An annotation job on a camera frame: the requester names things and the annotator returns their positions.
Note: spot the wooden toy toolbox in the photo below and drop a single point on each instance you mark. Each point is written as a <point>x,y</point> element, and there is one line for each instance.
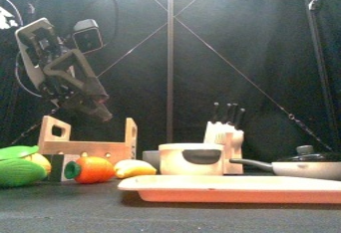
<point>98,150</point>

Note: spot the orange toy fruit green end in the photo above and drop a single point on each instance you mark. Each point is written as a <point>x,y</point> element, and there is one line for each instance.
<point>95,170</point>

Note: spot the dark green toy block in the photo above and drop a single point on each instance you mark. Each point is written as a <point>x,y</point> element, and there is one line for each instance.
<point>56,167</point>

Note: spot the grey toy container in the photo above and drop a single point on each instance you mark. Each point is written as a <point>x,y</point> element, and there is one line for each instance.
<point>151,159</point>

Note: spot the yellow toy banana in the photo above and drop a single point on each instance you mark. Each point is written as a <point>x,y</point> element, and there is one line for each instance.
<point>135,169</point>

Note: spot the toy corn with green husk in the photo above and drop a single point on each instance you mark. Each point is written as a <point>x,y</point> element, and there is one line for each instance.
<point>17,174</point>

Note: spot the white toy knife block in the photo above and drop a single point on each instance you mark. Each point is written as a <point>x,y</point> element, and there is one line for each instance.
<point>222,137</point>

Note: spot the black backdrop cloth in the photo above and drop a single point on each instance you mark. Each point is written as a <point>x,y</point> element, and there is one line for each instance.
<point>249,28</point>

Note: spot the pink plastic tray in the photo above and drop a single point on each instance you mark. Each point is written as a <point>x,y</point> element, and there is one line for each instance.
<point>230,190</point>

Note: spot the black pan lid grey knob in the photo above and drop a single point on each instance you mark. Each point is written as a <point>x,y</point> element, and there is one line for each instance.
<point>310,157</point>

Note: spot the white toy frying pan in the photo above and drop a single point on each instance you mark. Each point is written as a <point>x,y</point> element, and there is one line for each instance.
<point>306,170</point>

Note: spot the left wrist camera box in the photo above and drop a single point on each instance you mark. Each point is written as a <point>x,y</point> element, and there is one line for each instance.
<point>87,37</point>

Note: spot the grey metal frame post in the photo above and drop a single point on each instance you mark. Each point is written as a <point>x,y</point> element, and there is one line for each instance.
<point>170,61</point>

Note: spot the dark slanted frame pole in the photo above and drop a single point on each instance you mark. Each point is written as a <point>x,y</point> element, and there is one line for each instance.
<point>317,61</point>

